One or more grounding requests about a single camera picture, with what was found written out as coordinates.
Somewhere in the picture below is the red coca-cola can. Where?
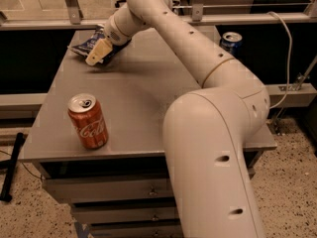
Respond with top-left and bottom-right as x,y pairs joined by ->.
67,93 -> 108,149

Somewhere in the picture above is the middle grey drawer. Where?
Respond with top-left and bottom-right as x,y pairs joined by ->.
71,197 -> 178,224

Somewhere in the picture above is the bottom grey drawer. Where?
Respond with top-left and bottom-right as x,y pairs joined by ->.
89,219 -> 183,238

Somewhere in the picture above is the grey drawer cabinet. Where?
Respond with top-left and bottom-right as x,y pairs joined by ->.
18,25 -> 277,238

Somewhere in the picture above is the blue pepsi can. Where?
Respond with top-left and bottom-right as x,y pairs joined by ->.
220,32 -> 243,57

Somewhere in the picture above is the grey metal railing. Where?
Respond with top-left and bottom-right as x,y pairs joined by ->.
0,0 -> 317,31

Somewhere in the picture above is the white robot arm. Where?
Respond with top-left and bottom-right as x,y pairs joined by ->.
86,0 -> 270,238

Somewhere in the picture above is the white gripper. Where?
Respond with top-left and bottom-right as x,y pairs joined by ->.
85,7 -> 139,65

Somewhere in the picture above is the black stand leg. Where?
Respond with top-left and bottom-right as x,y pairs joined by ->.
0,132 -> 25,202

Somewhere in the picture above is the blue chip bag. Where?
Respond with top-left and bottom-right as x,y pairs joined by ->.
69,25 -> 130,64

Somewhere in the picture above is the top grey drawer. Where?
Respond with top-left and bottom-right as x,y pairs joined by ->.
42,168 -> 256,204

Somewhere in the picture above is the grey drawer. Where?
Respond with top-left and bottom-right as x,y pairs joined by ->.
42,168 -> 256,204
71,197 -> 178,224
89,219 -> 183,238

